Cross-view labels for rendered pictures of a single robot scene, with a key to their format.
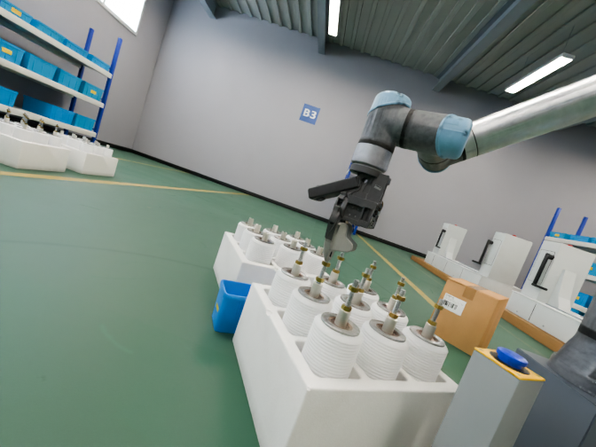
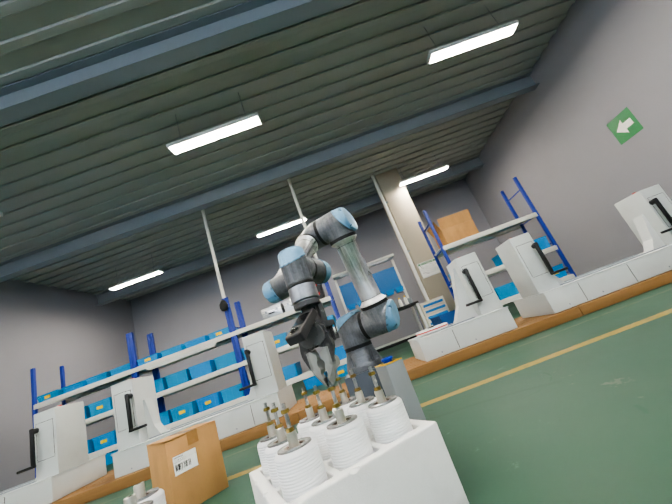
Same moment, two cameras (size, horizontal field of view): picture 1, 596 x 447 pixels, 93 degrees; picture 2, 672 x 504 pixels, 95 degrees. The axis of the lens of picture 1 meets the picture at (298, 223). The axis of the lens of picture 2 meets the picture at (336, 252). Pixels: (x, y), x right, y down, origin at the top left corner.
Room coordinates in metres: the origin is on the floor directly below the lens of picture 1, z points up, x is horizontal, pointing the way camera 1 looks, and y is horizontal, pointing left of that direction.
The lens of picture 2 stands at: (0.54, 0.72, 0.40)
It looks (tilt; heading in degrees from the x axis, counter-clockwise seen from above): 17 degrees up; 266
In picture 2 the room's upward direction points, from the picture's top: 20 degrees counter-clockwise
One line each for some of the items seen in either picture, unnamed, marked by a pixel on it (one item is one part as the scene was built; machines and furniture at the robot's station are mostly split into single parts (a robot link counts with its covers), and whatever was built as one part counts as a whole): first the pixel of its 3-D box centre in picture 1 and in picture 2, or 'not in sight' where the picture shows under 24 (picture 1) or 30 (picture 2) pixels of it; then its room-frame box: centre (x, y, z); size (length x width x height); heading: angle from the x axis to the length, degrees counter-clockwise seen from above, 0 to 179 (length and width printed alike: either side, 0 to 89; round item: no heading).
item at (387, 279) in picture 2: not in sight; (379, 306); (-0.35, -5.65, 0.94); 1.40 x 0.70 x 1.89; 177
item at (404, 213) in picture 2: not in sight; (416, 246); (-1.81, -6.31, 2.00); 0.56 x 0.56 x 4.00; 87
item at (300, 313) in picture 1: (300, 332); (355, 465); (0.61, -0.09, 0.16); 0.10 x 0.10 x 0.18
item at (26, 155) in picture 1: (18, 148); not in sight; (1.93, 2.01, 0.09); 0.39 x 0.39 x 0.18; 4
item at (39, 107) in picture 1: (49, 110); not in sight; (4.39, 4.25, 0.36); 0.50 x 0.38 x 0.21; 86
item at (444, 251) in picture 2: not in sight; (491, 251); (-2.55, -4.79, 1.10); 1.89 x 0.64 x 2.20; 177
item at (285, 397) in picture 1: (332, 362); (345, 488); (0.66, -0.19, 0.09); 0.39 x 0.39 x 0.18; 25
